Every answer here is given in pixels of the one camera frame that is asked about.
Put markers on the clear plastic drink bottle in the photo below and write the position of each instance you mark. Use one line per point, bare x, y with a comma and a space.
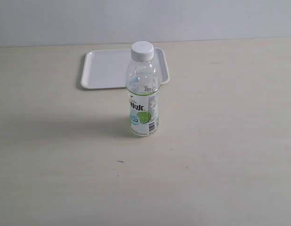
143, 84

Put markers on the white bottle cap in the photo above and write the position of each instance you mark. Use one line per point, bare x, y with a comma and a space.
142, 51

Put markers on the white plastic tray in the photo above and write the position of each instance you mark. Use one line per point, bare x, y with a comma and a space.
106, 69

